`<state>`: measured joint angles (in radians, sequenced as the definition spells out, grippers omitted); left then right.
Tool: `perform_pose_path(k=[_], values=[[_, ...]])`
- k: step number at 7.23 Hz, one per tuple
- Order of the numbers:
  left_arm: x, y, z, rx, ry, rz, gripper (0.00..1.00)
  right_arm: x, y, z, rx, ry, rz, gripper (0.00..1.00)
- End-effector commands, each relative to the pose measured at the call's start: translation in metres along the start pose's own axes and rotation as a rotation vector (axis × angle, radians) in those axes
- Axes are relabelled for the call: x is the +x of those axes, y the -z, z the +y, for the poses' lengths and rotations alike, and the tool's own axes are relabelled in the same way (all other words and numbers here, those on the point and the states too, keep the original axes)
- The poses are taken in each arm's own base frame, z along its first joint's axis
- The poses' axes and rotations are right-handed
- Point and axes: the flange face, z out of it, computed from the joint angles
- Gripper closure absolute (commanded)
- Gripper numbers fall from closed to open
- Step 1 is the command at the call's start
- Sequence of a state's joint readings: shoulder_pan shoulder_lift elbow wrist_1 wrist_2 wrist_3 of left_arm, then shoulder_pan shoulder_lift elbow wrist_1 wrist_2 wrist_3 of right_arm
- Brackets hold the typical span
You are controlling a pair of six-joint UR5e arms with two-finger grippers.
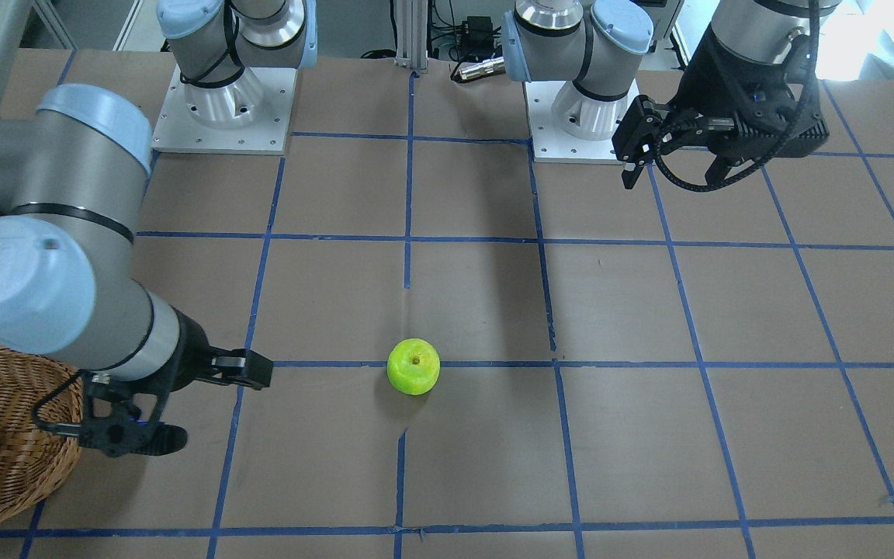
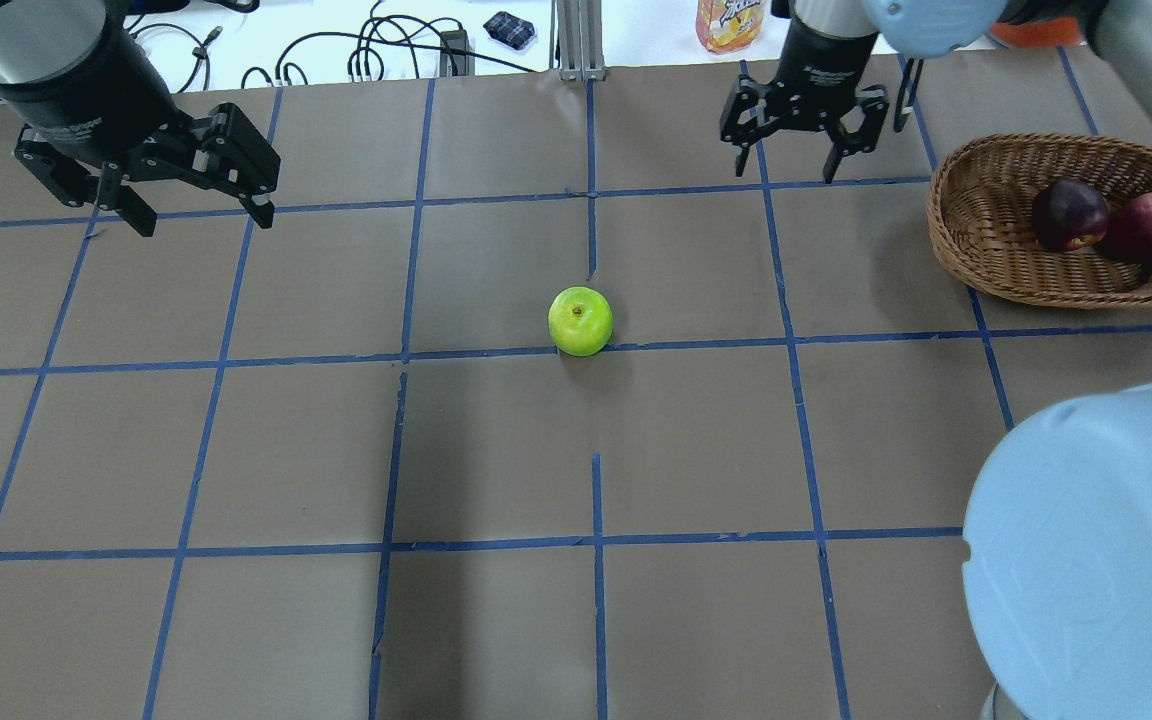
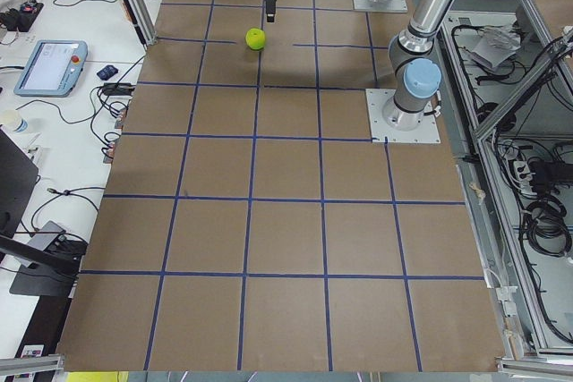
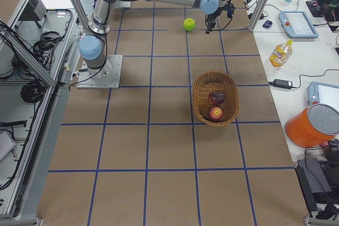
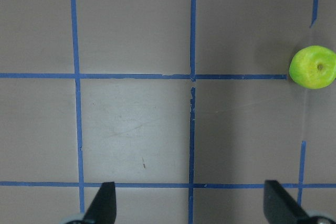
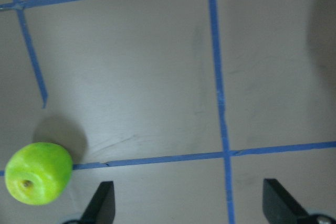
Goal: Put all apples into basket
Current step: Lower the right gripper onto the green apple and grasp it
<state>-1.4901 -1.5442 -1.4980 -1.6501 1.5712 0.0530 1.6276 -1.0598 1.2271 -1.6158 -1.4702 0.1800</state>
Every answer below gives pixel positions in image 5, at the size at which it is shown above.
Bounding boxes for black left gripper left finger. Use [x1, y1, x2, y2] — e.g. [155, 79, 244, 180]
[82, 182, 117, 224]

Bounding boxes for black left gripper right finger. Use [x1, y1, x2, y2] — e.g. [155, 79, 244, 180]
[264, 180, 310, 224]

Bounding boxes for green apple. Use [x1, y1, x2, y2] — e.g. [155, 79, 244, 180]
[289, 46, 335, 89]

